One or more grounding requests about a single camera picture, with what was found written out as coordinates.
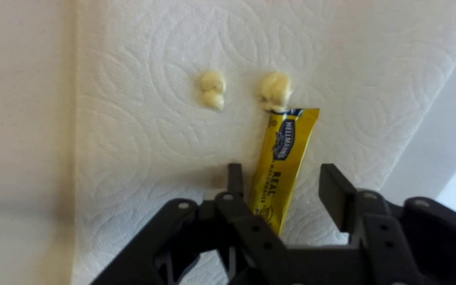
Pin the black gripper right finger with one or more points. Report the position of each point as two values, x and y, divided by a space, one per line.
388 244

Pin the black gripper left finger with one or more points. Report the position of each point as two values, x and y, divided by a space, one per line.
164 250

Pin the yellow mayonnaise sachet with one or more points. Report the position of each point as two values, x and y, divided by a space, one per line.
282 152

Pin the white paper towel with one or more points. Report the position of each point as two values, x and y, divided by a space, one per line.
169 92

